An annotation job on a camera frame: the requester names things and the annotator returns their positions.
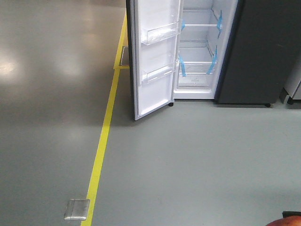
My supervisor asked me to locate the metal floor plate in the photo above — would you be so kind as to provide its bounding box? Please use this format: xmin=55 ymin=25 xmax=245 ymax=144
xmin=119 ymin=46 xmax=130 ymax=66
xmin=64 ymin=199 xmax=90 ymax=221

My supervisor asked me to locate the dark fridge body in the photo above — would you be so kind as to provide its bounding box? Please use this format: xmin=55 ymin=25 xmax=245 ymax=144
xmin=174 ymin=0 xmax=301 ymax=106

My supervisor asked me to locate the clear door bin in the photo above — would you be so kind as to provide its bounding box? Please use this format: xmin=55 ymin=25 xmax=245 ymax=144
xmin=141 ymin=21 xmax=180 ymax=45
xmin=141 ymin=61 xmax=177 ymax=84

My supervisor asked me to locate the clear middle door bin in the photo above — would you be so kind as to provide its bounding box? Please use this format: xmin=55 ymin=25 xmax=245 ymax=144
xmin=141 ymin=21 xmax=180 ymax=45

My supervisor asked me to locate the metal floor plate far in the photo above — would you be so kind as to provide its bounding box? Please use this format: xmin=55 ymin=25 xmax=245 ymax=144
xmin=119 ymin=46 xmax=130 ymax=66

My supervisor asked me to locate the clear lower door bin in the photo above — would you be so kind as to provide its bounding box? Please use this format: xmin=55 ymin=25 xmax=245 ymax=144
xmin=141 ymin=61 xmax=177 ymax=84

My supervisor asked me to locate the blue tape strip lower right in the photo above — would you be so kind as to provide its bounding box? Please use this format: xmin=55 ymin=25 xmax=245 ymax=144
xmin=207 ymin=46 xmax=217 ymax=74

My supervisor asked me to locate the blue tape strip middle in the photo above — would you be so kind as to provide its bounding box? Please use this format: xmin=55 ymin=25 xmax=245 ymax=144
xmin=217 ymin=11 xmax=222 ymax=38

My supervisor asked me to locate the blue tape strip lower left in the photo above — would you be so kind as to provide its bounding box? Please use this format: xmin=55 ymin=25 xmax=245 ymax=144
xmin=179 ymin=56 xmax=186 ymax=77

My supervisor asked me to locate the white fridge door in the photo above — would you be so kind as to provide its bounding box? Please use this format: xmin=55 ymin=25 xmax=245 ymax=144
xmin=126 ymin=0 xmax=183 ymax=120

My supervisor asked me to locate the clear crisper drawer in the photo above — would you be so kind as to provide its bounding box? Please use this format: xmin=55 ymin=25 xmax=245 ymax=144
xmin=177 ymin=63 xmax=215 ymax=89

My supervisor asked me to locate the blue tape strip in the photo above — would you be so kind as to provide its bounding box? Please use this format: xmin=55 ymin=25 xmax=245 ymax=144
xmin=179 ymin=56 xmax=186 ymax=77
xmin=207 ymin=46 xmax=217 ymax=74
xmin=217 ymin=11 xmax=222 ymax=38

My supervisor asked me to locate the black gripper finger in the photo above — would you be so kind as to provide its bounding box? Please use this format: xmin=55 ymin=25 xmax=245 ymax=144
xmin=282 ymin=211 xmax=301 ymax=218

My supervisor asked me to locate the metal floor plate near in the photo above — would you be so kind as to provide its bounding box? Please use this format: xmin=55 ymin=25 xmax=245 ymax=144
xmin=64 ymin=199 xmax=90 ymax=221

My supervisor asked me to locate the red yellow apple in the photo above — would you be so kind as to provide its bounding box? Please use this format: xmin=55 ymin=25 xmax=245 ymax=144
xmin=266 ymin=216 xmax=301 ymax=226

